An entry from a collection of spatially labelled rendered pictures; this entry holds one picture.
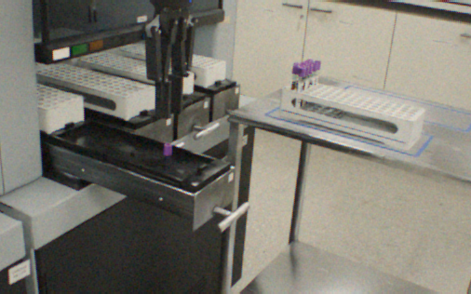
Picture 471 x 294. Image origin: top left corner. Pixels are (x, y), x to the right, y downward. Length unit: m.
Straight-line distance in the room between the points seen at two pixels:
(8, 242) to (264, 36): 2.66
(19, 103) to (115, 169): 0.21
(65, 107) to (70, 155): 0.11
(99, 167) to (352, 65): 2.39
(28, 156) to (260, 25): 2.52
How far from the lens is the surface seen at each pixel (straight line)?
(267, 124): 1.18
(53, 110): 1.10
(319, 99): 1.18
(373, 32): 3.17
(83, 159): 1.03
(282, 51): 3.39
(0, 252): 0.97
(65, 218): 1.05
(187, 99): 1.30
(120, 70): 1.35
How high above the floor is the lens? 1.23
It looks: 23 degrees down
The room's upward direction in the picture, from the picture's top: 4 degrees clockwise
